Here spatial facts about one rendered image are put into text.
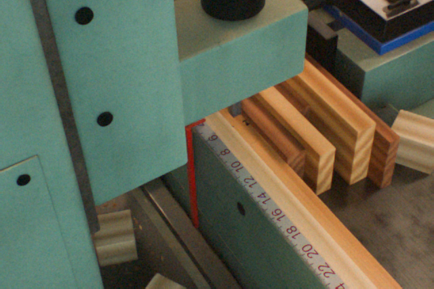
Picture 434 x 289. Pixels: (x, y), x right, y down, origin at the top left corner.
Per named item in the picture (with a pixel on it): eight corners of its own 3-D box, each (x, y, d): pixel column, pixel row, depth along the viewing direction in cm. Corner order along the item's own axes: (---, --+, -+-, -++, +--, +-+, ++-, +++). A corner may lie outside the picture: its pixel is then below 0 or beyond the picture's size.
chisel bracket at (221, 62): (304, 85, 65) (310, 6, 59) (163, 151, 60) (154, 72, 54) (257, 41, 69) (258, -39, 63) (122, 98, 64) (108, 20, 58)
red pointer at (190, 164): (213, 220, 76) (207, 121, 66) (195, 229, 76) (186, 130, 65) (209, 214, 77) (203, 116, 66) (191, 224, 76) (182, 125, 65)
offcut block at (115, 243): (100, 266, 75) (95, 247, 72) (97, 235, 77) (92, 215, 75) (137, 260, 75) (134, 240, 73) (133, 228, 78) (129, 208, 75)
